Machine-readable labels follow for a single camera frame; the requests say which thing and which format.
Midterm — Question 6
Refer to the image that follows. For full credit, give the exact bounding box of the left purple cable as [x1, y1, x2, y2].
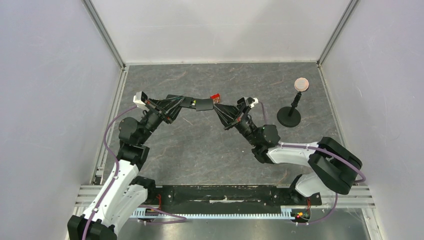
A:
[81, 105, 188, 240]

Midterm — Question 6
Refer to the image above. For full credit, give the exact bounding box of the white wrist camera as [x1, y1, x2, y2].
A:
[133, 91, 149, 111]
[242, 97, 259, 109]

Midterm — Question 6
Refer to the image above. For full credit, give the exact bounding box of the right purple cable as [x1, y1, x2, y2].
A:
[257, 100, 367, 226]

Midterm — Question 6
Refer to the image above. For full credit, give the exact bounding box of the white toothed cable rail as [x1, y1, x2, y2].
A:
[129, 207, 296, 220]

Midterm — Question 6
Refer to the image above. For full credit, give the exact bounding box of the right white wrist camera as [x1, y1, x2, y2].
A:
[242, 97, 259, 109]

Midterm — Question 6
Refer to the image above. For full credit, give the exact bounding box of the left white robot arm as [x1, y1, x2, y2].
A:
[67, 91, 185, 240]

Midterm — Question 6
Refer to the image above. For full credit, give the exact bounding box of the black remote battery cover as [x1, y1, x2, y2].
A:
[195, 98, 214, 112]

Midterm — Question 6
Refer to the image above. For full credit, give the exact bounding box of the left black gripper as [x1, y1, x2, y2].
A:
[137, 96, 187, 145]

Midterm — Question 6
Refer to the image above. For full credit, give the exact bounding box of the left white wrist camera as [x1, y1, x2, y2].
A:
[133, 91, 149, 111]

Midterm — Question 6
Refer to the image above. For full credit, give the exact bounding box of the black remote control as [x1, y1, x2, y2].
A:
[166, 94, 196, 109]

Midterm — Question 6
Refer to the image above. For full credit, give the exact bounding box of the red owl toy block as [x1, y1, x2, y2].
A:
[210, 93, 221, 104]

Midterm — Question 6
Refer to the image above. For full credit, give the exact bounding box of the purple cable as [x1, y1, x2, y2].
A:
[257, 100, 367, 226]
[81, 105, 188, 240]

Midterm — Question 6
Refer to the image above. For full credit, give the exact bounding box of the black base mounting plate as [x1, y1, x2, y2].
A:
[144, 185, 322, 215]

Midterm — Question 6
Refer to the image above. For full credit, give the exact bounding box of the black stand with round disc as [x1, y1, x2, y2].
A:
[277, 77, 310, 128]

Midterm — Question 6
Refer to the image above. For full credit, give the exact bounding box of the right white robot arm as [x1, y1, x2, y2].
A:
[213, 97, 366, 204]

